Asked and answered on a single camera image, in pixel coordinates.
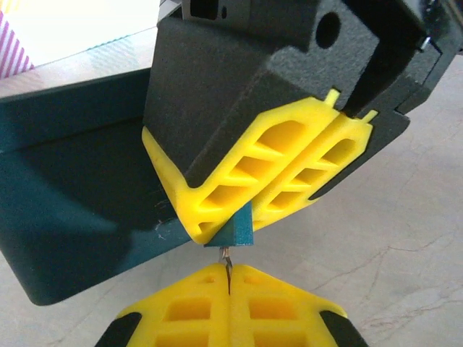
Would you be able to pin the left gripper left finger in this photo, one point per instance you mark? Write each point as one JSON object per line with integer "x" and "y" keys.
{"x": 181, "y": 311}

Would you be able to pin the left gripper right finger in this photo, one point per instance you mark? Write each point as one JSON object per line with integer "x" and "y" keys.
{"x": 282, "y": 311}

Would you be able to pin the starry night tin box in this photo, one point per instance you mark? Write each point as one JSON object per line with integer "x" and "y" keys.
{"x": 72, "y": 180}

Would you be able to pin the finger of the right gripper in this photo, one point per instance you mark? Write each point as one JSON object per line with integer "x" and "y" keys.
{"x": 224, "y": 90}
{"x": 325, "y": 162}

